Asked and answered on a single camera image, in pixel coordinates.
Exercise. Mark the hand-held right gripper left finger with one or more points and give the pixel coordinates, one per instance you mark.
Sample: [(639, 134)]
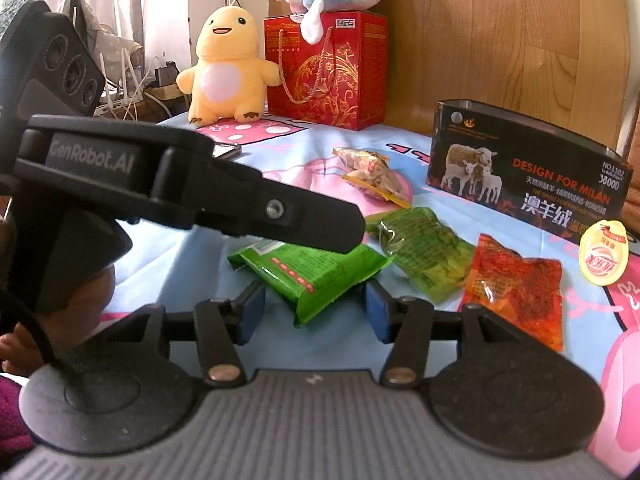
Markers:
[(250, 310)]

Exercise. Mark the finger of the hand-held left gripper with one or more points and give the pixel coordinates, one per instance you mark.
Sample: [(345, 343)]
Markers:
[(300, 220)]

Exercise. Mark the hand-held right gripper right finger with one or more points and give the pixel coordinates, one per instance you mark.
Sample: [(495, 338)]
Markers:
[(376, 312)]

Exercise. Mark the person's left hand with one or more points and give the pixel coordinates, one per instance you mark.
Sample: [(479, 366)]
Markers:
[(102, 295)]

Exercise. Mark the translucent green snack packet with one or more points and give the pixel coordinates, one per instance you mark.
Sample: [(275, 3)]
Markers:
[(425, 250)]

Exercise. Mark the printed blanket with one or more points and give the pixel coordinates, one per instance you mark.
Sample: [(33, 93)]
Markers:
[(280, 135)]

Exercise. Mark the beige snack packet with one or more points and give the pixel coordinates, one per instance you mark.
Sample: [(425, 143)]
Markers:
[(372, 170)]

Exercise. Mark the white router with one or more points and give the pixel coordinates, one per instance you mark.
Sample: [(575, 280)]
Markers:
[(122, 90)]

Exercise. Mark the red snack packet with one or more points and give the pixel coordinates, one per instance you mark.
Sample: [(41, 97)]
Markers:
[(515, 280)]

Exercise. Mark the red gift bag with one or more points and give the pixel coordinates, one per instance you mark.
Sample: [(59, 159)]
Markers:
[(350, 85)]

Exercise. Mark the beige power strip with charger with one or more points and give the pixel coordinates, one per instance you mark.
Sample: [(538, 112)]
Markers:
[(167, 82)]

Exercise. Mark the grey clothes pile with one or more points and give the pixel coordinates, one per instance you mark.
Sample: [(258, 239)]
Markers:
[(95, 20)]

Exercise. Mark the yellow chick plush toy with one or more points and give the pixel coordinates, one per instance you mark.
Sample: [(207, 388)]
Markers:
[(225, 50)]

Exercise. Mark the black cardboard box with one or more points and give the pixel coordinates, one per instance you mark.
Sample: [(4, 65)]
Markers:
[(525, 160)]

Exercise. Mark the maroon fleece clothing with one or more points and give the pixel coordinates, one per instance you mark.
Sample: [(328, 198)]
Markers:
[(10, 405)]

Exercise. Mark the yellow jelly cup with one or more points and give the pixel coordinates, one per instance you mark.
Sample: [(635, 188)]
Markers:
[(602, 255)]

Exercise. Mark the wooden headboard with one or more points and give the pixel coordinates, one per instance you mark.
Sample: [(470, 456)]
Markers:
[(475, 35)]

